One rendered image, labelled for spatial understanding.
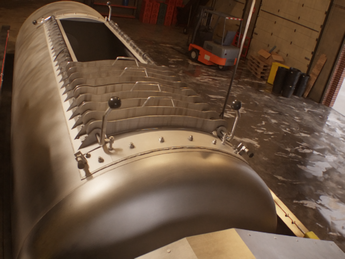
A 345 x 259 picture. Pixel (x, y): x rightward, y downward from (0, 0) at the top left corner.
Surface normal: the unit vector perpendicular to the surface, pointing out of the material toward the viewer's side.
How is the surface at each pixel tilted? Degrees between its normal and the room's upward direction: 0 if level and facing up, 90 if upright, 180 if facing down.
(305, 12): 90
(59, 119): 38
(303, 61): 90
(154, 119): 90
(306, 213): 0
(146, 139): 11
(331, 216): 0
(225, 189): 61
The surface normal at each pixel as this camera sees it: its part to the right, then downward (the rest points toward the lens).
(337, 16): -0.90, 0.03
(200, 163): 0.35, -0.64
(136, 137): 0.00, -0.84
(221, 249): 0.20, -0.87
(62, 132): -0.39, -0.67
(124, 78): 0.39, 0.50
